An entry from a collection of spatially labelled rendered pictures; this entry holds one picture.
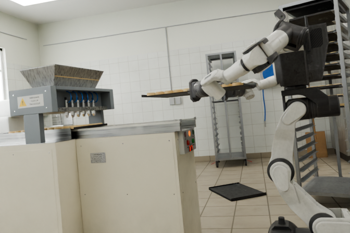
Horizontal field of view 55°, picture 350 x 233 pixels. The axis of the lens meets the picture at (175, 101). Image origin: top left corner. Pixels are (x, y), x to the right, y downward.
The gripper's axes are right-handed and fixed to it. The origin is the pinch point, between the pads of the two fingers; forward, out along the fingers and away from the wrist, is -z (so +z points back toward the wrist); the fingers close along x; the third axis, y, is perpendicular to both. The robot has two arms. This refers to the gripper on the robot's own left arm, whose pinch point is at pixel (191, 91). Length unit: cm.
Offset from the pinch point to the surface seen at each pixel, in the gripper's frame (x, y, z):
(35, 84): 15, 77, -70
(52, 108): -2, 69, -47
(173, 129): -20.7, 6.8, -13.3
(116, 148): -30, 35, -39
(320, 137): -73, -346, -236
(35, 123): -10, 79, -56
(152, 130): -20.4, 16.3, -22.6
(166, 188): -55, 13, -18
